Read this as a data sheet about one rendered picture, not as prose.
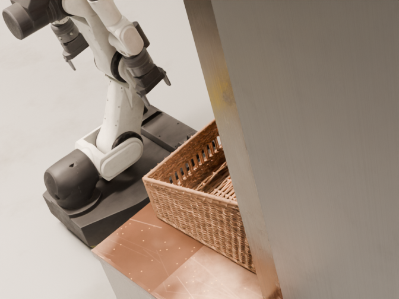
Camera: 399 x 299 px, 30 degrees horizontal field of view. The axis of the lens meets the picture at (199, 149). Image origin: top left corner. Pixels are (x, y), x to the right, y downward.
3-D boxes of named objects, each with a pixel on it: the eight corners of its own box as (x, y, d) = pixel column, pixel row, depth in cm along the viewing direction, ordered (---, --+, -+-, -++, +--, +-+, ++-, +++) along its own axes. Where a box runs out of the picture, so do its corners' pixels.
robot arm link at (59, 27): (63, 39, 278) (48, 16, 270) (49, 30, 285) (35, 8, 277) (86, 21, 281) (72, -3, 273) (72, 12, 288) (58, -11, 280)
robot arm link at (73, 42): (71, 64, 286) (57, 41, 278) (60, 56, 293) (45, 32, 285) (97, 44, 289) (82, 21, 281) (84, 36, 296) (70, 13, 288)
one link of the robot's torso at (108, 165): (107, 187, 284) (97, 161, 276) (80, 166, 298) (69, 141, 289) (149, 157, 292) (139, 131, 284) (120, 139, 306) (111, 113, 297)
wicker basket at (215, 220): (411, 158, 206) (407, 78, 189) (284, 293, 181) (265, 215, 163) (277, 108, 237) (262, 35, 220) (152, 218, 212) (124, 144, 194)
